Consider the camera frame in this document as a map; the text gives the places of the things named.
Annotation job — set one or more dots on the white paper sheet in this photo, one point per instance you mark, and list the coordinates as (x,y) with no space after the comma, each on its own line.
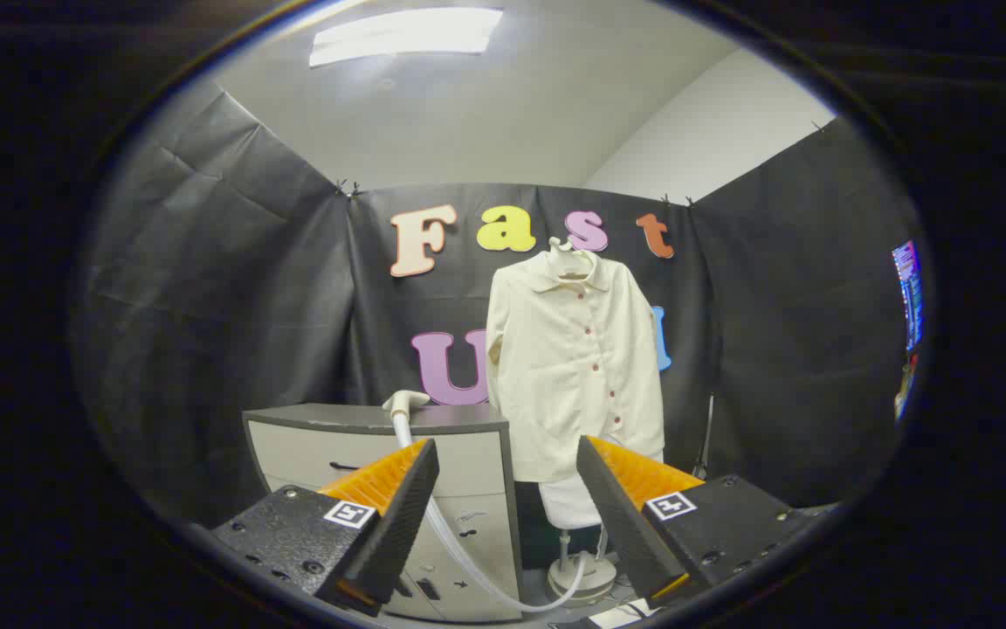
(621,616)

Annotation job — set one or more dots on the computer monitor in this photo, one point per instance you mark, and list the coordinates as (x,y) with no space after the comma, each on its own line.
(908,297)

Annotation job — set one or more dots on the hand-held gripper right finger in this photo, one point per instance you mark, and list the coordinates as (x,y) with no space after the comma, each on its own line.
(616,515)

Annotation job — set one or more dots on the white garment stand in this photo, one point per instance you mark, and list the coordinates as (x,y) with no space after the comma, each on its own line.
(568,505)

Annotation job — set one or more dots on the grey drawer cabinet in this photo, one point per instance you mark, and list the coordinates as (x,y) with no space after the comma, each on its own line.
(468,463)

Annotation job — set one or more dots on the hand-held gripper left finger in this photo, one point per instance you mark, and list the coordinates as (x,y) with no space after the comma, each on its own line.
(407,507)

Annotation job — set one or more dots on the cream button shirt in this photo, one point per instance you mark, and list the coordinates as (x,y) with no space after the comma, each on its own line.
(555,376)

